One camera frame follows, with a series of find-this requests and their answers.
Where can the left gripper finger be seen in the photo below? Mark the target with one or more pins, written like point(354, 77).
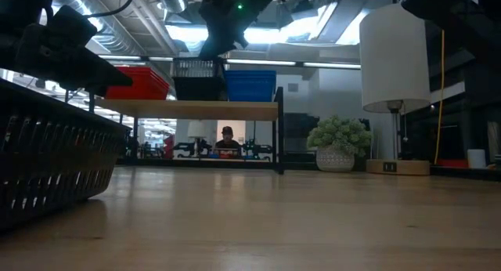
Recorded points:
point(113, 77)

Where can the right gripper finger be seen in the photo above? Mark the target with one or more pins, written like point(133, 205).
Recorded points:
point(215, 48)

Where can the red plastic basket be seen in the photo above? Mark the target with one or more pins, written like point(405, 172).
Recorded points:
point(135, 70)
point(137, 91)

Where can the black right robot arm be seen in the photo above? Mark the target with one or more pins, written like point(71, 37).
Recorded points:
point(469, 16)

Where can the black background robot arm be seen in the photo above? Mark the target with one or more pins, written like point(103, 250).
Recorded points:
point(256, 149)
point(188, 147)

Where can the long ceiling light strip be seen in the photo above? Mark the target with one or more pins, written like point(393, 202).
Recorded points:
point(260, 62)
point(119, 57)
point(332, 65)
point(160, 58)

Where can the white background lamp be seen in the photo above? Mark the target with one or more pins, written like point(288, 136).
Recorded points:
point(197, 129)

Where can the red background cabinet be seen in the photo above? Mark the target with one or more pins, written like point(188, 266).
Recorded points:
point(169, 145)

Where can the seated person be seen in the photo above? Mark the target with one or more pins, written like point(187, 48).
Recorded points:
point(227, 139)

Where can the black background cabinet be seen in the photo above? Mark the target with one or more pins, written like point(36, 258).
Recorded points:
point(300, 126)

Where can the green plant in white pot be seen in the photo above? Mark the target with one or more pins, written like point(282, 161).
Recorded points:
point(338, 138)

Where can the white shade table lamp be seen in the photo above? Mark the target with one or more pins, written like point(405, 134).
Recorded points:
point(393, 59)

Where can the flat red item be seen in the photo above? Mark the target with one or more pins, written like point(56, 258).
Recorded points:
point(450, 163)

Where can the white cup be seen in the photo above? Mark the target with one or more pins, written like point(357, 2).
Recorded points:
point(476, 158)

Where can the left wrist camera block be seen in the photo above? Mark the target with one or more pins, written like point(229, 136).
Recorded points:
point(72, 26)

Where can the corrugated silver ceiling duct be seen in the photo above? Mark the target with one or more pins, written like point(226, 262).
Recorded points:
point(113, 32)

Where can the wooden shelf with black frame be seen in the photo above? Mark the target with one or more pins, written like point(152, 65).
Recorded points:
point(188, 109)

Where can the grey wall panel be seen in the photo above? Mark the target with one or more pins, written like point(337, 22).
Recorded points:
point(293, 87)

